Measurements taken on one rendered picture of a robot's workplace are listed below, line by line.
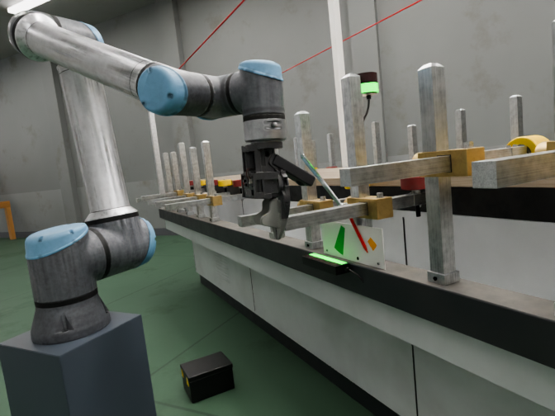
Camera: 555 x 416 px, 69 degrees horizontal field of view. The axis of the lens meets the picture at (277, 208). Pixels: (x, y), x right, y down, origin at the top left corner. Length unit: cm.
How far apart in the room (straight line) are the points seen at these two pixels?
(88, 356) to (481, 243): 99
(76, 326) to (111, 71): 62
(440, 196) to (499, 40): 412
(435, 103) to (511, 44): 407
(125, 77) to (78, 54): 16
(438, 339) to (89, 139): 103
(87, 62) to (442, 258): 85
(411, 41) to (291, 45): 146
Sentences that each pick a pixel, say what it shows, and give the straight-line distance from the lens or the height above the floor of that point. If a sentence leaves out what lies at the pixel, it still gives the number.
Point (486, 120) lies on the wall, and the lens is 483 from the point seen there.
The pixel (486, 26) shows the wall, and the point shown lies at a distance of 495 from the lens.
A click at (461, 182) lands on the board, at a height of 88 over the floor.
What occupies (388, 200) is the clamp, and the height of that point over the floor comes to 86.
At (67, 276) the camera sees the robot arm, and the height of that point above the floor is 76.
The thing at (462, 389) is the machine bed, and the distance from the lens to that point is 130.
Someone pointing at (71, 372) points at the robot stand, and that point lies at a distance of 112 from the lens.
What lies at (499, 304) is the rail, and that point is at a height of 70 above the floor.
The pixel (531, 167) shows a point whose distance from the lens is 54.
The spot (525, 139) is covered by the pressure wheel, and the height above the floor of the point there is 97.
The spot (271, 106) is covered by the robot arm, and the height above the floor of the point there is 109.
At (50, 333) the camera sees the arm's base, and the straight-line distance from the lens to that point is 117.
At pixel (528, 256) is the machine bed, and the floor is 72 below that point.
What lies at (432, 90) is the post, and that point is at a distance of 86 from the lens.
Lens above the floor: 98
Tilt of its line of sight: 7 degrees down
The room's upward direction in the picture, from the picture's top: 6 degrees counter-clockwise
